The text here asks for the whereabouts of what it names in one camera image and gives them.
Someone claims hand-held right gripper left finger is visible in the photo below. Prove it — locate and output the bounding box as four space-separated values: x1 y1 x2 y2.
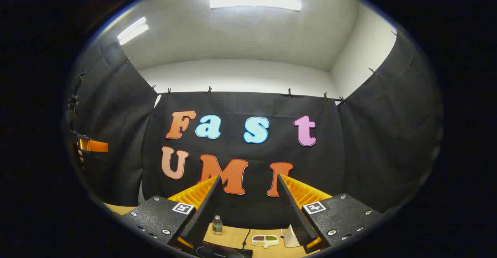
118 175 222 256

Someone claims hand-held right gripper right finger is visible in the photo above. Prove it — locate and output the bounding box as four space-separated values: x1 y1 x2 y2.
276 174 384 255

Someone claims black induction cooktop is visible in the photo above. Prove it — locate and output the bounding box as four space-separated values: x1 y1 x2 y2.
194 241 254 258

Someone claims white toaster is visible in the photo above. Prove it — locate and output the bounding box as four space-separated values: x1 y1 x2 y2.
283 224 302 248

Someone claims white divided dish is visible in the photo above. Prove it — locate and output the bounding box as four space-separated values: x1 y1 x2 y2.
251 234 280 248

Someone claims narrow ceiling light panel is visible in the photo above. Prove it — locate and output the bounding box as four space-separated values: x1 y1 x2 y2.
116 16 149 46

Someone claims row of backdrop clips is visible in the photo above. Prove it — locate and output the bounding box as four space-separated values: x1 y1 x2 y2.
124 29 398 104

